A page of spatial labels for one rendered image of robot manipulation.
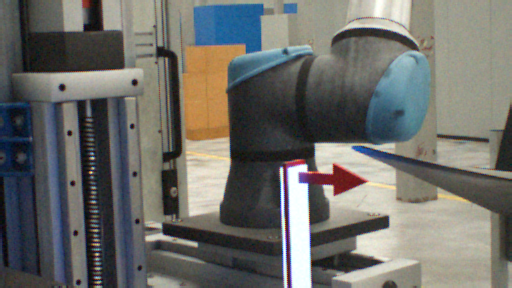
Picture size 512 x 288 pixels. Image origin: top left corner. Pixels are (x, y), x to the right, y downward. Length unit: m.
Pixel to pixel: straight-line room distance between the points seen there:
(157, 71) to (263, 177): 1.51
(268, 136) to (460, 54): 10.49
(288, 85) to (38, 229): 0.36
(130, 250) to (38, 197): 0.14
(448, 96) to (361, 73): 10.69
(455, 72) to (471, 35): 0.51
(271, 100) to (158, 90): 1.51
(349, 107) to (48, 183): 0.38
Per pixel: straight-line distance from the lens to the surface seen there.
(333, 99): 1.22
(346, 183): 0.69
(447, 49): 11.88
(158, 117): 2.75
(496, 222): 3.20
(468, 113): 11.67
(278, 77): 1.25
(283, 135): 1.26
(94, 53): 1.19
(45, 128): 1.17
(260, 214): 1.26
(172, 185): 2.77
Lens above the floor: 1.28
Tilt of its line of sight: 6 degrees down
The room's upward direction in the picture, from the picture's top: 2 degrees counter-clockwise
